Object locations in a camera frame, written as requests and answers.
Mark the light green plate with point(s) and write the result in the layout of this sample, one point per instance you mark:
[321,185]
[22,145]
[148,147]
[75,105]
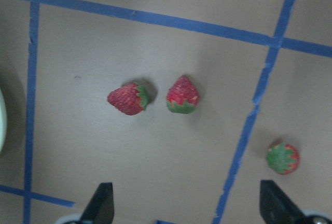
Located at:
[3,120]

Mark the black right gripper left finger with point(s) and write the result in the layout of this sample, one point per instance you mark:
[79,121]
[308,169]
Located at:
[101,206]

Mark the red strawberry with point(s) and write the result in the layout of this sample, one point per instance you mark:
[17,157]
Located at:
[130,99]
[183,97]
[283,158]

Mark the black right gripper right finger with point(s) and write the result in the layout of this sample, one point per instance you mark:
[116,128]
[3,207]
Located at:
[275,206]

